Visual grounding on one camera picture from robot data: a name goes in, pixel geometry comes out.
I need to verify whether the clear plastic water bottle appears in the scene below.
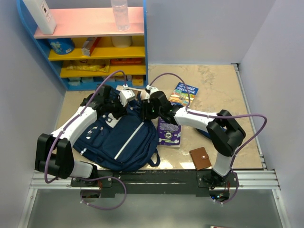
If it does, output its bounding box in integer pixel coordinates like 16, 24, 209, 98
111, 0, 130, 32

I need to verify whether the blue snack canister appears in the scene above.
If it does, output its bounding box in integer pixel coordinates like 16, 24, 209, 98
48, 38, 75, 55

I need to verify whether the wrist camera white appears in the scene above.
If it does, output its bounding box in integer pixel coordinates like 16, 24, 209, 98
119, 89, 135, 107
141, 85, 159, 100

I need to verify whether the orange white carton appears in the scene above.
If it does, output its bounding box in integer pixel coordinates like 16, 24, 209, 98
81, 37, 100, 57

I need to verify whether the brown leather wallet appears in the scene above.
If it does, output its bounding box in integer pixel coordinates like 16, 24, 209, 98
190, 147, 211, 171

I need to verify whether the white rectangular device box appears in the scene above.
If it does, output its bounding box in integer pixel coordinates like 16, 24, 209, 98
23, 0, 57, 35

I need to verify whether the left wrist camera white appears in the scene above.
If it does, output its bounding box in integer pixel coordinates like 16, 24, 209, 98
119, 89, 135, 107

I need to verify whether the purple paperback book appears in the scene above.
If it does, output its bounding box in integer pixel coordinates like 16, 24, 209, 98
157, 117, 181, 149

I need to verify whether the blue shelf unit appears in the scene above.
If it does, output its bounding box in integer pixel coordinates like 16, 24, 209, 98
16, 0, 148, 91

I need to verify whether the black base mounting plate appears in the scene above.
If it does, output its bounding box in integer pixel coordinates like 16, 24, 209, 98
71, 169, 239, 199

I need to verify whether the aluminium rail frame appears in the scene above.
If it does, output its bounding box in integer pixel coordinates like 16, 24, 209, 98
18, 63, 292, 228

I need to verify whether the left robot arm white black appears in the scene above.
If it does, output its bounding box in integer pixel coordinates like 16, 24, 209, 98
34, 85, 128, 186

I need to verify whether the red flat box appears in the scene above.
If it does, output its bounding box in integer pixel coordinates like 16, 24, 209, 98
110, 58, 143, 65

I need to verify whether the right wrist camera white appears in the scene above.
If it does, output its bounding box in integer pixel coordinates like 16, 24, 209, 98
141, 85, 159, 100

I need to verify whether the white coffee photo book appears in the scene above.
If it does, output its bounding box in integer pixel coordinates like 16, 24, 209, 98
116, 85, 145, 100

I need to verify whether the white cylindrical jar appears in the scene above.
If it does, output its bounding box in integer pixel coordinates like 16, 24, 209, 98
111, 36, 133, 48

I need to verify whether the navy blue student backpack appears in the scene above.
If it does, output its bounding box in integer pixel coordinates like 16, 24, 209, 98
73, 100, 161, 171

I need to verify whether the blue pencil case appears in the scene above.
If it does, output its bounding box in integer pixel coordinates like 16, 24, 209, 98
196, 128, 211, 139

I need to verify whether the yellow snack packet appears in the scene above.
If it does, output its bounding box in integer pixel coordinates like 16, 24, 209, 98
66, 59, 110, 73

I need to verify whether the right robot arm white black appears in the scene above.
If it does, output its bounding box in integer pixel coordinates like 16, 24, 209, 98
140, 91, 246, 187

